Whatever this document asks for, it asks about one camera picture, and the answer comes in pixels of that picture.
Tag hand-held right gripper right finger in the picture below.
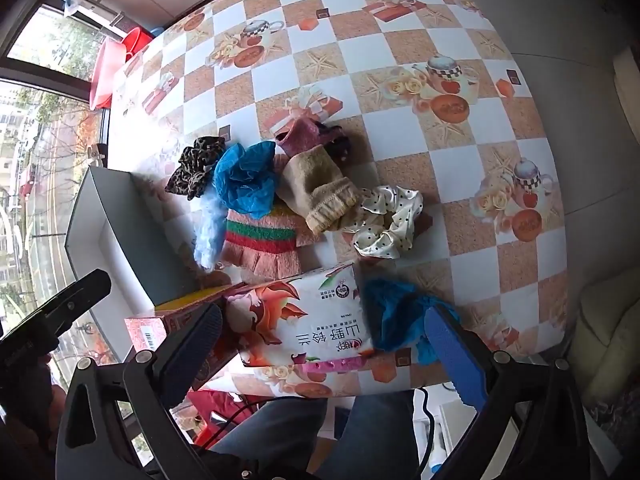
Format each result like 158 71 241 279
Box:
424 304 608 480

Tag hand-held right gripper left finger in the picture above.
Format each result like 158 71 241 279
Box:
54 303 224 480

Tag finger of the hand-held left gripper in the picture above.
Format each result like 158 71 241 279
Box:
0 269 112 346

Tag blue plastic shoe cover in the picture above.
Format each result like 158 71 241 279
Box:
214 141 278 216
362 277 463 366

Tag grey cardboard box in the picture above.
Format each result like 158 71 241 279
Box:
65 166 236 311

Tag light blue fluffy cloth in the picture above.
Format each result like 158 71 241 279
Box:
194 195 232 268

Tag pink striped knit sock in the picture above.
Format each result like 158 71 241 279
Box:
220 155 313 281

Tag white polka dot scrunchie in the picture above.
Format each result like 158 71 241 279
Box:
350 186 425 260

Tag leopard print scrunchie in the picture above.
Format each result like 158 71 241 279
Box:
165 136 228 201

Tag beige knit glove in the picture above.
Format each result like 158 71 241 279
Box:
276 144 360 235

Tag pink sponge with holes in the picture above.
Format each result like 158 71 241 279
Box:
274 117 328 158

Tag red patterned carton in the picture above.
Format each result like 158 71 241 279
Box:
125 282 248 391

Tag red cloth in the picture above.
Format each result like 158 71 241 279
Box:
172 387 241 448

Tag printed tissue pack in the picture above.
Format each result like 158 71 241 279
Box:
225 262 376 368

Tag person's jeans legs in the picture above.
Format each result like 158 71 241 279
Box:
210 390 421 480

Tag large glass window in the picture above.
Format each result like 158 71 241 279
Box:
0 0 126 411

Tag cream upholstered chair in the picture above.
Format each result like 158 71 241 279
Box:
580 290 640 411

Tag pink plastic basin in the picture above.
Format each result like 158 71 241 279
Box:
89 37 128 110

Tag dark scrunchie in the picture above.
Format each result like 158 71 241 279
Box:
315 121 353 163

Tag checkered printed tablecloth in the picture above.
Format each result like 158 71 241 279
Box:
112 0 568 398

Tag black cable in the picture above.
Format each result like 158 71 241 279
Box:
417 386 438 471

